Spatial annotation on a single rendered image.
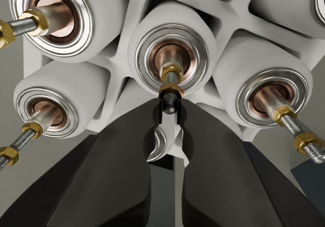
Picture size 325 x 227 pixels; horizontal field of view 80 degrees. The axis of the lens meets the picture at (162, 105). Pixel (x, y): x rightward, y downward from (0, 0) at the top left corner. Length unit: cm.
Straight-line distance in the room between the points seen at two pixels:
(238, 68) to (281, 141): 46
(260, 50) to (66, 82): 23
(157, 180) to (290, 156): 45
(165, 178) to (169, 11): 32
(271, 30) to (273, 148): 45
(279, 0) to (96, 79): 24
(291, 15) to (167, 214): 33
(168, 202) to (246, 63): 28
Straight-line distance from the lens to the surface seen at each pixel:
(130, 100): 27
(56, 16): 21
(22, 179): 93
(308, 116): 65
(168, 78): 16
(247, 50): 26
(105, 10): 21
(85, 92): 27
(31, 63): 35
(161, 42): 20
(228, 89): 23
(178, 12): 20
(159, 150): 27
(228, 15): 28
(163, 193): 41
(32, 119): 26
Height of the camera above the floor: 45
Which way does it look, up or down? 58 degrees down
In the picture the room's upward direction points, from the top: 174 degrees counter-clockwise
